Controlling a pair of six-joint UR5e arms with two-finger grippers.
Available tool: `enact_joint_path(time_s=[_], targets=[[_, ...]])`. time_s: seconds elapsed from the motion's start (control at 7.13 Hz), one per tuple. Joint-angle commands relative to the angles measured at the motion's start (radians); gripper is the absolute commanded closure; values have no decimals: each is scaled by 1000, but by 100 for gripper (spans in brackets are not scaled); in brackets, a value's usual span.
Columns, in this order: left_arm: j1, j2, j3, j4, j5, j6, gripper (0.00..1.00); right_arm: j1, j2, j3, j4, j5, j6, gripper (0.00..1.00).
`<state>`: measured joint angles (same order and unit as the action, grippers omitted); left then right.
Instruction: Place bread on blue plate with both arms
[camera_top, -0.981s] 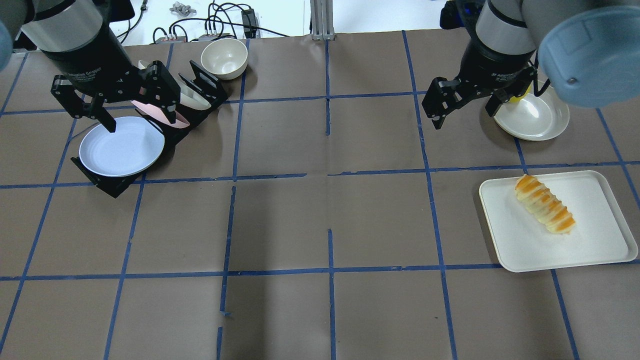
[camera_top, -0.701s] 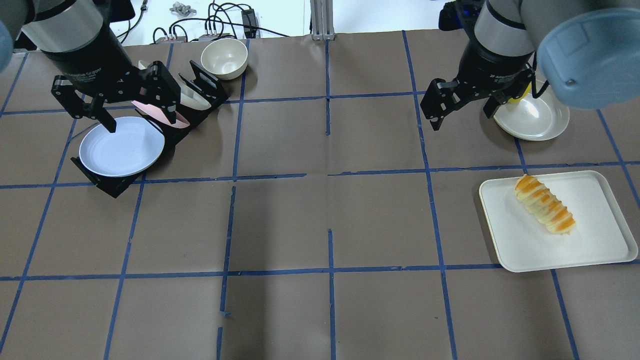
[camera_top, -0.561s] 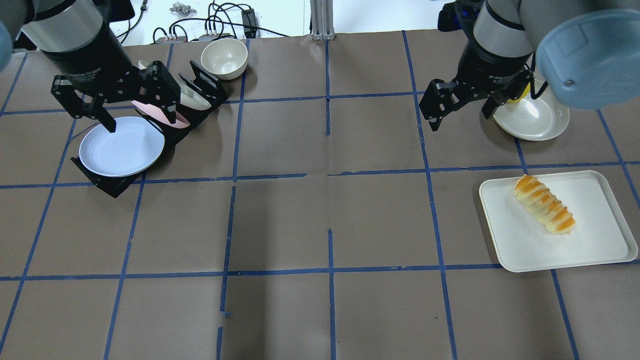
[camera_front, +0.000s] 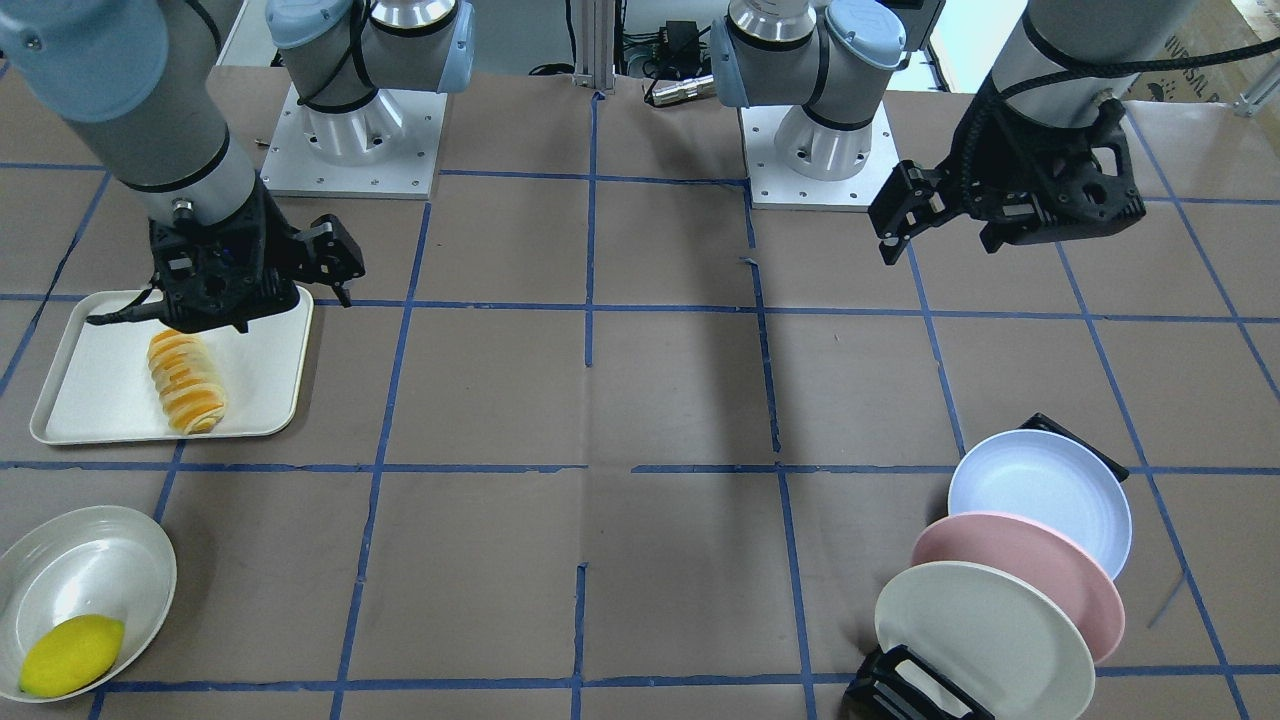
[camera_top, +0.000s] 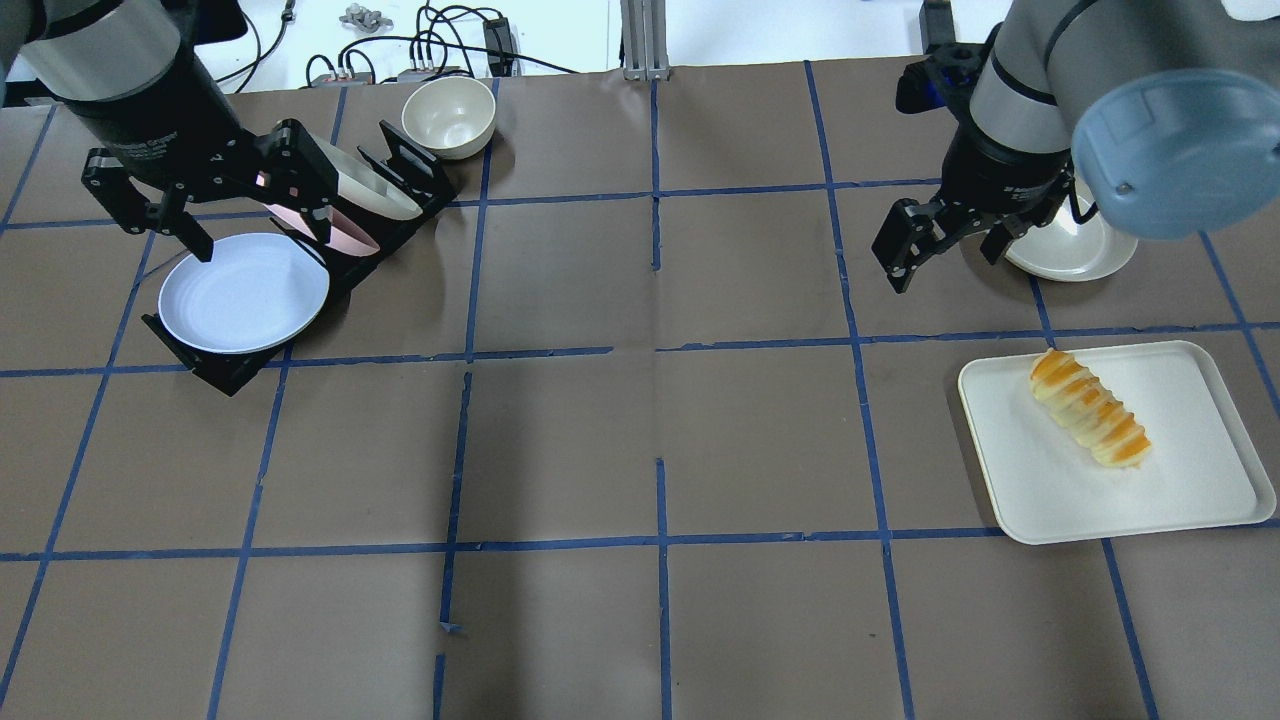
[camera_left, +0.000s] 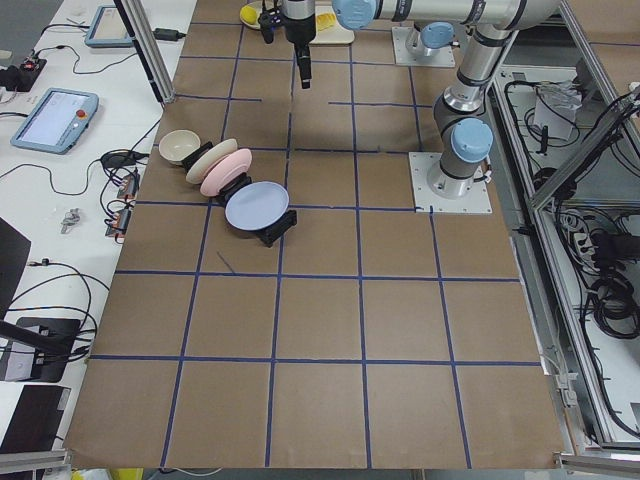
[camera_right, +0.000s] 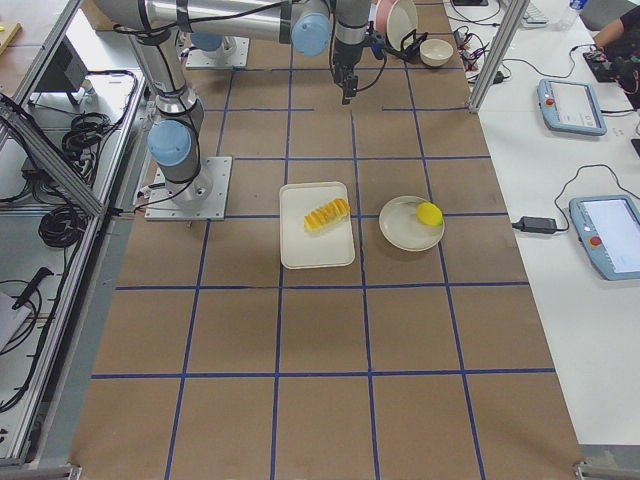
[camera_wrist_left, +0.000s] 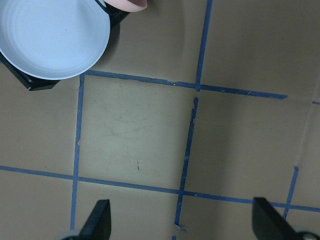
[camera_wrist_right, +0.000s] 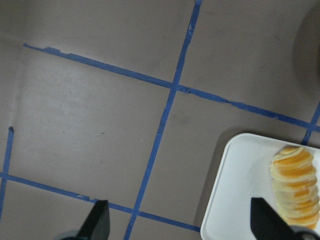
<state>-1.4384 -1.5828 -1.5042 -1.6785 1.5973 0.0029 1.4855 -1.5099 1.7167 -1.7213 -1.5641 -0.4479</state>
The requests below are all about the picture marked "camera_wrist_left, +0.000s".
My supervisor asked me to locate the black dish rack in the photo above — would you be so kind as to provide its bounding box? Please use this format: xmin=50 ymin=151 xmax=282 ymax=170
xmin=0 ymin=0 xmax=131 ymax=92

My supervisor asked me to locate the pink plate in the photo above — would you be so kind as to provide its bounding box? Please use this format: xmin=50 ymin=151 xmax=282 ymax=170
xmin=104 ymin=0 xmax=148 ymax=13

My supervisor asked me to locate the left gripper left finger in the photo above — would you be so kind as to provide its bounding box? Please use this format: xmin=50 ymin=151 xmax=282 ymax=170
xmin=78 ymin=199 xmax=111 ymax=240

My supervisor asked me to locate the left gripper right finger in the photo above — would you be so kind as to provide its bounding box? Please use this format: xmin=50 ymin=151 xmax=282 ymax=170
xmin=252 ymin=197 xmax=303 ymax=240

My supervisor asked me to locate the blue plate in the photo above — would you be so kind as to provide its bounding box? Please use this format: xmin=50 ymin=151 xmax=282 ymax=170
xmin=0 ymin=0 xmax=111 ymax=81

